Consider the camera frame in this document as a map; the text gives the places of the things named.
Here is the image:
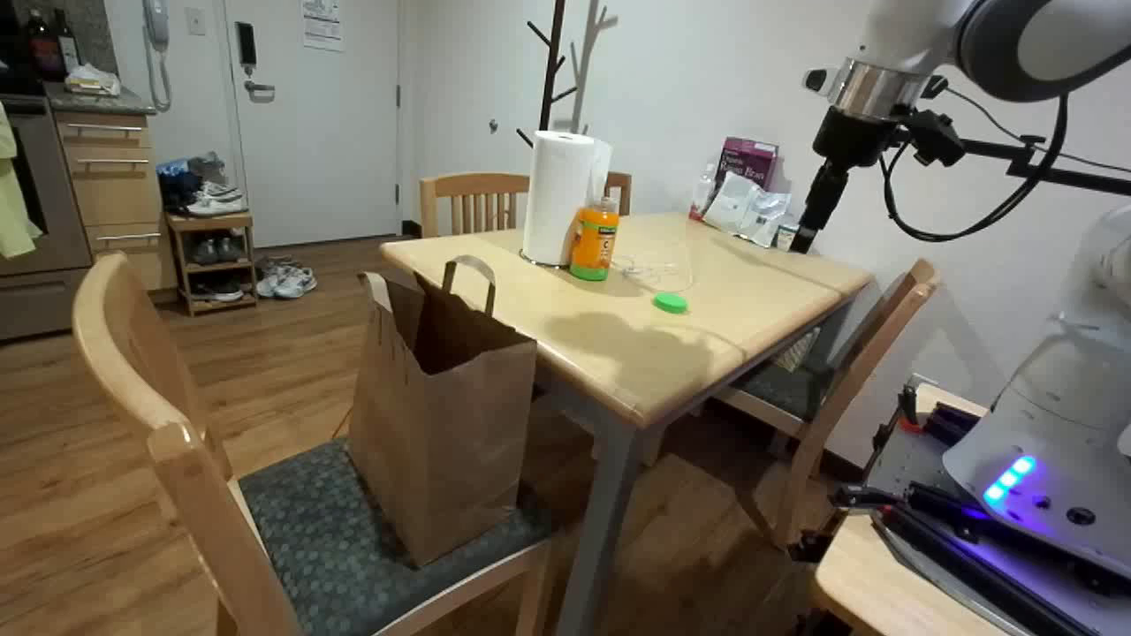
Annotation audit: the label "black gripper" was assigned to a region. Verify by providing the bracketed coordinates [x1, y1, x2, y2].
[812, 108, 896, 165]

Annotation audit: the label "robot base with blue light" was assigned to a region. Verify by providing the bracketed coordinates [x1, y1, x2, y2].
[942, 208, 1131, 576]

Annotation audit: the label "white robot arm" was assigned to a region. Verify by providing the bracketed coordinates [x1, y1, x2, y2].
[812, 0, 1131, 165]

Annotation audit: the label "brown paper bag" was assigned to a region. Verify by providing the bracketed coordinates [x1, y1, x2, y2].
[347, 273, 537, 565]

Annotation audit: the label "plastic bags on table end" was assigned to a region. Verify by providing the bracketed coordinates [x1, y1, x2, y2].
[688, 139, 797, 250]

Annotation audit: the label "light wooden dining table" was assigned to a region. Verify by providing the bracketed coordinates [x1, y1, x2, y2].
[377, 211, 873, 636]

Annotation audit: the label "green round lid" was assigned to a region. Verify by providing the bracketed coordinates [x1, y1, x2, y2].
[650, 291, 688, 314]

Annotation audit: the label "wooden chair right of table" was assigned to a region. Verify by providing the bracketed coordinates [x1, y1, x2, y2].
[722, 257, 939, 549]

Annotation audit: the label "orange juice jar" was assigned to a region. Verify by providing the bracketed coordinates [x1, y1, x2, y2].
[568, 205, 617, 283]

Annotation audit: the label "white paper towel roll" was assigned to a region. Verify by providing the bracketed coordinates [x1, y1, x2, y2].
[519, 132, 612, 264]

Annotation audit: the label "coat rack tree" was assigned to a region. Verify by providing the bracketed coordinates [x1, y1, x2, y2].
[526, 0, 617, 133]

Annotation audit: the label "wooden chair behind table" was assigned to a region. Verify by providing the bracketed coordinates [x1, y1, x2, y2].
[417, 168, 636, 240]

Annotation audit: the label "white entry door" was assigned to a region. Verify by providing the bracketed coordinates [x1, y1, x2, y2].
[225, 0, 400, 245]

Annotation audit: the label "white sneakers on floor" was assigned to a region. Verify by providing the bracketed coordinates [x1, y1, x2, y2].
[255, 260, 319, 301]

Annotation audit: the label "wooden shoe rack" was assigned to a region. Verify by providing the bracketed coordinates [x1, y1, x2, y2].
[165, 211, 258, 314]

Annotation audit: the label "wooden chair with grey cushion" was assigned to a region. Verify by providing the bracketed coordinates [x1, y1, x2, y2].
[69, 250, 555, 636]

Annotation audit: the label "wooden drawer cabinet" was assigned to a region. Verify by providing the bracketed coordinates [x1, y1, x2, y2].
[58, 108, 175, 291]

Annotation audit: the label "black camera on boom arm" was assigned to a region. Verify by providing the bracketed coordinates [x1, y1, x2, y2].
[901, 108, 1131, 194]

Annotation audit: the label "wall intercom phone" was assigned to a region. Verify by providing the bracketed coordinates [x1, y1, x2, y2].
[142, 0, 174, 112]

